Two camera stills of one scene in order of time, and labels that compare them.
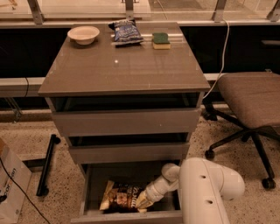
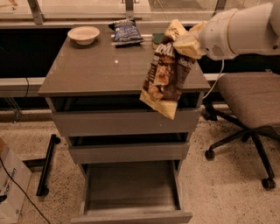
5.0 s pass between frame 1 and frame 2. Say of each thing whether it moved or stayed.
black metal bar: stayed
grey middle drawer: stayed
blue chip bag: stayed
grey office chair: stayed
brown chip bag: moved
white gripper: moved
